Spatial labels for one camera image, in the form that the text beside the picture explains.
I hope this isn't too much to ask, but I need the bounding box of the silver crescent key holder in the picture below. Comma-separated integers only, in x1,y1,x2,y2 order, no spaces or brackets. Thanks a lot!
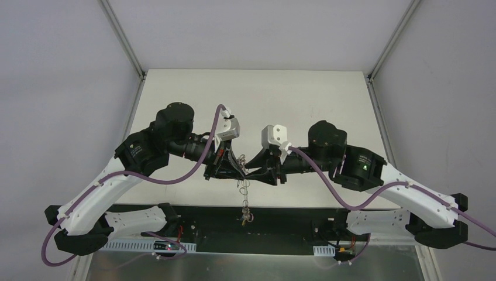
237,154,254,224

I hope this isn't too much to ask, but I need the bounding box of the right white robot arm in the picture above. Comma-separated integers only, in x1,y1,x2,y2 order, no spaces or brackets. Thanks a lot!
246,120,469,249

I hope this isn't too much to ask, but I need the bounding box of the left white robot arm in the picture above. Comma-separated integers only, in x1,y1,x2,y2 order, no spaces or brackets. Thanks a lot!
45,102,245,256

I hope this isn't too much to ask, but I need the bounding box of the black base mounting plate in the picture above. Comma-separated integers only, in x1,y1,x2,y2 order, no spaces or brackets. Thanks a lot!
128,204,371,257

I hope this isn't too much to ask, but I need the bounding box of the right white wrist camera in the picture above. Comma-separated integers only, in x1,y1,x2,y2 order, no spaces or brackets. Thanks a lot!
261,125,292,164

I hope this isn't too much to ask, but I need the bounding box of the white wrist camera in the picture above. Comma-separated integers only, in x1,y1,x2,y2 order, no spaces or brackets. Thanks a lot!
214,108,240,142
261,125,292,164

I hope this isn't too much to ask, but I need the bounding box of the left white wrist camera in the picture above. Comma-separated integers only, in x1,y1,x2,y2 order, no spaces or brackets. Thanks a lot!
214,108,240,142

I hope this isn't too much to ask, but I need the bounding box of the right white cable duct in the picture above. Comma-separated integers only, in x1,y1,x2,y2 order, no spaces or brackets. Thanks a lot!
312,245,336,257

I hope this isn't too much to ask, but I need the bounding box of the white cable duct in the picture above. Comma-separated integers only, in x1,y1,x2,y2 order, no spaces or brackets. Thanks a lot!
100,239,184,253
312,245,336,257

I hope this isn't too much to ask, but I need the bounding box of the left white cable duct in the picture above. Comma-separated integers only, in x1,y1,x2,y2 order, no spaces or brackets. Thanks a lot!
100,239,184,253

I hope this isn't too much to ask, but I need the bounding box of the left aluminium frame post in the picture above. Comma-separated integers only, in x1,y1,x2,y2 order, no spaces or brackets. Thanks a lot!
98,1,146,143

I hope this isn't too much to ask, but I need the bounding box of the aluminium frame post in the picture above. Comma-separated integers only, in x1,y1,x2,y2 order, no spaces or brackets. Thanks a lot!
98,1,146,143
365,0,423,167

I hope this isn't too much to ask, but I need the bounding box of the right aluminium frame post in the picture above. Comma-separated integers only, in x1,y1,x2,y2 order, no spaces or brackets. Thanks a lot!
365,0,423,167

